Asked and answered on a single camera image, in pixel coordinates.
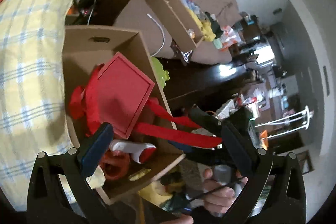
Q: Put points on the white red lint brush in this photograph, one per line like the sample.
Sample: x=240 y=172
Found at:
x=140 y=152

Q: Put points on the shallow cardboard tray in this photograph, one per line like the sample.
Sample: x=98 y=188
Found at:
x=179 y=23

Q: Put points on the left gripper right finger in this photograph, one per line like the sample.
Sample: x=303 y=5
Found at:
x=275 y=191

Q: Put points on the red gift box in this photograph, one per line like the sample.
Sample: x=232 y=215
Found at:
x=122 y=91

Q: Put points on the person's right hand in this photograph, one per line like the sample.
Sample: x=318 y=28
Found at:
x=218 y=199

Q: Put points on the yellow plastic bag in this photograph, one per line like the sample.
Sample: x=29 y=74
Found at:
x=204 y=26

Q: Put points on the red foil ball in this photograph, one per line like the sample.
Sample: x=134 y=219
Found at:
x=115 y=164

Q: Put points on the yellow plaid tablecloth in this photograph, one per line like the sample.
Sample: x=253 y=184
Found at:
x=33 y=115

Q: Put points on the large open cardboard box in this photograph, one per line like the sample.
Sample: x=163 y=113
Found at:
x=86 y=47

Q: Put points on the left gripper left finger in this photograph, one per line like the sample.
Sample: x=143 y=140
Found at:
x=46 y=199

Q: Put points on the brown sofa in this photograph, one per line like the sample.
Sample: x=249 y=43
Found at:
x=137 y=15

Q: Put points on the green cartoon lunch box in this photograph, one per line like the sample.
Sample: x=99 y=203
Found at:
x=163 y=76

